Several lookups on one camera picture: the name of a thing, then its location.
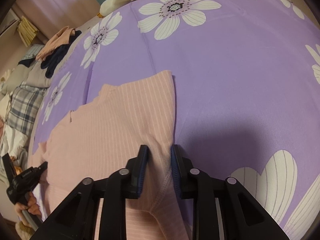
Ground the pink striped knit sweater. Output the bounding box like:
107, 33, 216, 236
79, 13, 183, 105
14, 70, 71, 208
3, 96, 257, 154
29, 70, 188, 239

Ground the dark navy clothes pile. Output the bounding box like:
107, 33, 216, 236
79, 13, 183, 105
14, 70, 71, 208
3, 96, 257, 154
41, 30, 82, 79

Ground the pink folded clothes pile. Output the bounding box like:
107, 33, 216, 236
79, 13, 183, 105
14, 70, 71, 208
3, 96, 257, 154
35, 26, 75, 61

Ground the person left hand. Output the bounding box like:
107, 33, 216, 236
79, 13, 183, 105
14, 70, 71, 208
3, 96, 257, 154
14, 192, 42, 216

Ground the plaid grey blanket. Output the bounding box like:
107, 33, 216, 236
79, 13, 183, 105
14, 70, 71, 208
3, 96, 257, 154
7, 82, 47, 137

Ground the grey pillow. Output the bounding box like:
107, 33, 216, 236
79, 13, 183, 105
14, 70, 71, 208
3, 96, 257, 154
1, 62, 52, 95

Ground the striped blue pillow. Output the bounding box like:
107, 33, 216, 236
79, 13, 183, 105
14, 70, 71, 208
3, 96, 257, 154
21, 44, 44, 61

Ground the yellow curtain tassel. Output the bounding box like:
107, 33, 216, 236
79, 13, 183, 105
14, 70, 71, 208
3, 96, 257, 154
17, 16, 39, 47

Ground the purple floral bed sheet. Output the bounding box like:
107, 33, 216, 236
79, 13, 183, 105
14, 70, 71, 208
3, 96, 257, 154
31, 0, 319, 239

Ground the pink curtain left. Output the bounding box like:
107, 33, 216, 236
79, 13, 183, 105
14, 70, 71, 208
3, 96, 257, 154
12, 0, 100, 39

